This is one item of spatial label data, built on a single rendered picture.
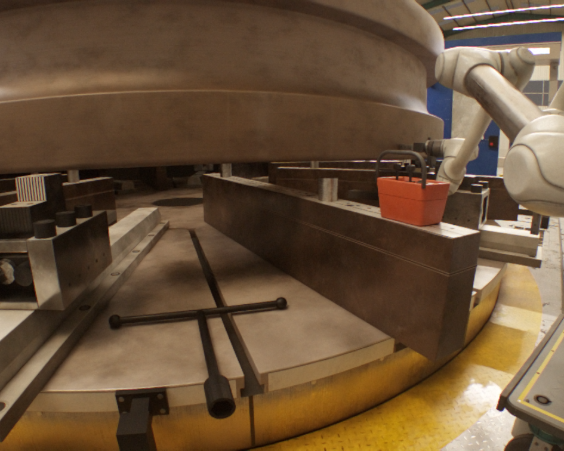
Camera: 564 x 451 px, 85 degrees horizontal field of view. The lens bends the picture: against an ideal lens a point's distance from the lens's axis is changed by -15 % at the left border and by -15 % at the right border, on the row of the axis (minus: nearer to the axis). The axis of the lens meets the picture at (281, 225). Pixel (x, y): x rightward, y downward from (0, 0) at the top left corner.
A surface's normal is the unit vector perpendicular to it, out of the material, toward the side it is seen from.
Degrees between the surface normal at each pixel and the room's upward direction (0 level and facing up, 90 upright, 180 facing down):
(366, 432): 0
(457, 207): 90
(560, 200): 124
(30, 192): 90
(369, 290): 90
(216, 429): 90
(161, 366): 0
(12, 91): 50
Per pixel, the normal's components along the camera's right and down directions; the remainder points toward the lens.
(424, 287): -0.87, 0.11
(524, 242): -0.59, -0.14
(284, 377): 0.35, 0.21
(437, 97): -0.65, 0.17
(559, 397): 0.00, -0.97
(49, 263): 0.11, 0.22
